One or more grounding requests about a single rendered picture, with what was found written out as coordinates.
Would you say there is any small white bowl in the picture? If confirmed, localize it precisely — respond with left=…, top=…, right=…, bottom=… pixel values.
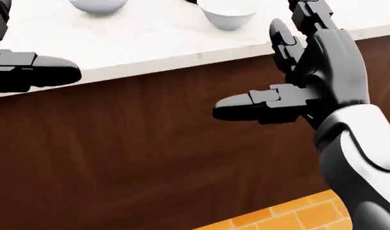
left=197, top=0, right=258, bottom=31

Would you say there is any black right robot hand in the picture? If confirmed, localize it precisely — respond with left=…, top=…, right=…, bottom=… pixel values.
left=212, top=0, right=371, bottom=132

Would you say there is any brown wooden counter cabinet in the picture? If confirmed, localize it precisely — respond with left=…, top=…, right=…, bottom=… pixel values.
left=0, top=33, right=390, bottom=230

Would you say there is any large white bowl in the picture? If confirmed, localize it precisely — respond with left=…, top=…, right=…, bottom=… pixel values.
left=68, top=0, right=129, bottom=15

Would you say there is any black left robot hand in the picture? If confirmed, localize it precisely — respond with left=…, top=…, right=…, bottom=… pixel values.
left=0, top=0, right=82, bottom=93

